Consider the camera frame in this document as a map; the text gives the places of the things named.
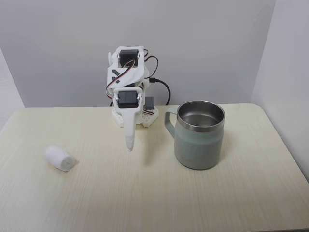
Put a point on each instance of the small grey block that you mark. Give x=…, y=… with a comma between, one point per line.
x=150, y=102

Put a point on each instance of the pale green steel mug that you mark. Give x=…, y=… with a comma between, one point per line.
x=199, y=145

